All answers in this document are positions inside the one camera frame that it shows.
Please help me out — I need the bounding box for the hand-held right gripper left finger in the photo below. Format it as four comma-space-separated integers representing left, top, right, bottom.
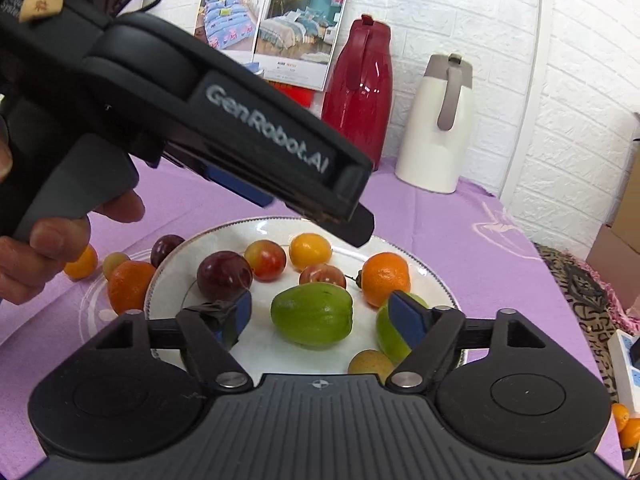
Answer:
90, 289, 254, 392

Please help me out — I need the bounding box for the small yellow-brown fruit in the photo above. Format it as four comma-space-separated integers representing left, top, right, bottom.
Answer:
347, 349, 396, 385

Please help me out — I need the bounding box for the red-green tomato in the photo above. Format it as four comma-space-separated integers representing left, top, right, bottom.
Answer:
299, 263, 347, 291

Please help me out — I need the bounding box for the wall poster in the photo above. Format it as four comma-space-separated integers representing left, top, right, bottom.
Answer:
192, 0, 351, 92

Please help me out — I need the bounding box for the red thermos jug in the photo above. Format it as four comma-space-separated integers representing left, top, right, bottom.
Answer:
321, 15, 393, 161

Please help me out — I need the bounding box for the tall cardboard box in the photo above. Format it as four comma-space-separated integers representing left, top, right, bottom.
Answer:
607, 130, 640, 241

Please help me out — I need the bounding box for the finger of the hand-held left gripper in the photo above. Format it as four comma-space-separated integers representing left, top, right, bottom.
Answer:
162, 142, 376, 248

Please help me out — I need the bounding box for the white power strip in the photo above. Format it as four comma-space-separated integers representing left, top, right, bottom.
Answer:
606, 330, 640, 408

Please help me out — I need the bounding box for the white wall pipe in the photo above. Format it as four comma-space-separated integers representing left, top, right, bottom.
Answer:
500, 0, 556, 201

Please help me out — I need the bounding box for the dark red plum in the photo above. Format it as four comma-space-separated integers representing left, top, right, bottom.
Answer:
196, 251, 253, 302
150, 234, 186, 268

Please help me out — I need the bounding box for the red cherry tomato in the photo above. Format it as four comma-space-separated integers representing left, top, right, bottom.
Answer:
243, 240, 288, 282

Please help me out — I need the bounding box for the white plate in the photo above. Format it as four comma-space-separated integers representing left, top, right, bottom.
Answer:
144, 216, 468, 376

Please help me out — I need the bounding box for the yellow cherry tomato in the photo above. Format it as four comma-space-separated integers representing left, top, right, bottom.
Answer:
288, 233, 333, 272

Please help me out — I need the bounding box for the small yellow-green fruit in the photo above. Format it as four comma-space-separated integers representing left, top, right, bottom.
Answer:
102, 252, 132, 281

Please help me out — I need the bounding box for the purple tablecloth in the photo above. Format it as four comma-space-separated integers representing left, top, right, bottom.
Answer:
0, 155, 626, 480

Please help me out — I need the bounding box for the low cardboard box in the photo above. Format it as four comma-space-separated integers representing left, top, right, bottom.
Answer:
586, 224, 640, 311

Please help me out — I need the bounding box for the green mango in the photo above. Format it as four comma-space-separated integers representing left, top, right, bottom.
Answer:
270, 282, 354, 347
376, 292, 431, 366

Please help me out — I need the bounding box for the person's left hand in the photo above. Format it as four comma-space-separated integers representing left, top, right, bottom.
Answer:
0, 127, 146, 307

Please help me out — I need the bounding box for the orange tangerine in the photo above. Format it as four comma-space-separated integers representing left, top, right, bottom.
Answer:
107, 260, 157, 315
357, 252, 412, 308

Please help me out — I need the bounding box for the small round orange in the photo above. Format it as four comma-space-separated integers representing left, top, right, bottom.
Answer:
611, 402, 631, 433
619, 419, 640, 451
63, 245, 99, 281

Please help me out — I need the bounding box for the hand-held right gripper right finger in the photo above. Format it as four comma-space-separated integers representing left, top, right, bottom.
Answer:
386, 290, 546, 391

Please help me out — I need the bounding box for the dark patterned cloth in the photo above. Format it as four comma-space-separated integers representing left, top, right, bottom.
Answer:
532, 242, 640, 411

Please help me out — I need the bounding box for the white thermos jug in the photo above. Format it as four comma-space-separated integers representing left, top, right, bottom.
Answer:
395, 52, 475, 194

